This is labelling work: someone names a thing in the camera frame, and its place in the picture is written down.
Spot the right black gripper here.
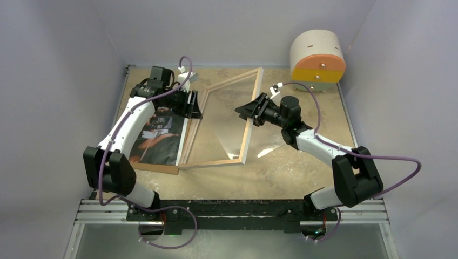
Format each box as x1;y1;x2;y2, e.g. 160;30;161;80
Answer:
235;93;288;128

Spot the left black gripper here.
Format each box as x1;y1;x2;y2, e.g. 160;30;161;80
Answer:
160;86;202;119

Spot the wooden picture frame with glass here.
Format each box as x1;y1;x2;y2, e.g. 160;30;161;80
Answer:
179;67;264;169

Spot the printed photo sheet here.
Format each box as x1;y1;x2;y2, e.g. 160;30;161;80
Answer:
129;107;188;166

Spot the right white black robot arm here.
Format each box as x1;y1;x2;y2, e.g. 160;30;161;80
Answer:
235;93;384;220

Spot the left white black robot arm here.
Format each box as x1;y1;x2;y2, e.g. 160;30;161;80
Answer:
83;66;203;221

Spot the round mini drawer cabinet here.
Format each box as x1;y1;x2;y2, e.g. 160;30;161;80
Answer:
289;29;346;92

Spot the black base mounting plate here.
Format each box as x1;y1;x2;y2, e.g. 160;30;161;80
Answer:
126;199;338;235

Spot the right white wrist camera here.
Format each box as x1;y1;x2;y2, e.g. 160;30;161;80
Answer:
270;82;283;102

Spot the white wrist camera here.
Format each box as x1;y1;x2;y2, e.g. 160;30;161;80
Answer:
270;82;283;102
176;71;199;87

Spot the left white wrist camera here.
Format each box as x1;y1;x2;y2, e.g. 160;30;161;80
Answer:
176;71;199;87

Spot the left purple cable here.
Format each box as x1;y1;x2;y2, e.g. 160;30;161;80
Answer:
98;55;198;249

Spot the purple cable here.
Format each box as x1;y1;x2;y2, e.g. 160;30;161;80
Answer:
98;55;198;249
277;81;423;244

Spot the aluminium rail bar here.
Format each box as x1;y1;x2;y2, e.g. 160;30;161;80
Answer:
76;200;390;224

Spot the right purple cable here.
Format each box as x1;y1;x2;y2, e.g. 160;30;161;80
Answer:
277;81;423;244

